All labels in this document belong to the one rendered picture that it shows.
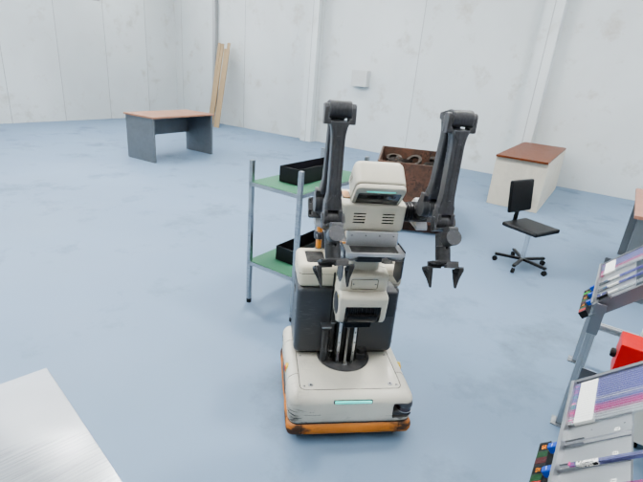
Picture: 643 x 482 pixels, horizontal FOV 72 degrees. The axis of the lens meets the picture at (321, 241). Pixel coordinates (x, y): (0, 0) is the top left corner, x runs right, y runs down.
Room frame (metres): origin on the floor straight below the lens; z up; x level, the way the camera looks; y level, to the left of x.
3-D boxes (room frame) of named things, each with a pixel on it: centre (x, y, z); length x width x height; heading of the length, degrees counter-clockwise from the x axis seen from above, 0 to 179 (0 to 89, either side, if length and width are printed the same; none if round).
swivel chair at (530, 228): (4.24, -2.04, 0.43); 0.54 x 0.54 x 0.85
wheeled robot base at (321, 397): (2.04, -0.17, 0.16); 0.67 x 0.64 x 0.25; 9
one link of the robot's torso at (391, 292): (1.89, -0.25, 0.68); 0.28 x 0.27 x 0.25; 99
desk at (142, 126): (8.12, 2.86, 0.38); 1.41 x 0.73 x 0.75; 151
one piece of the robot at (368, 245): (1.75, -0.21, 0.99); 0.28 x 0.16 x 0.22; 99
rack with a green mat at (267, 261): (3.28, 0.11, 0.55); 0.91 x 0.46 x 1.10; 148
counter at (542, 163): (7.39, -3.32, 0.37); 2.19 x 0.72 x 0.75; 148
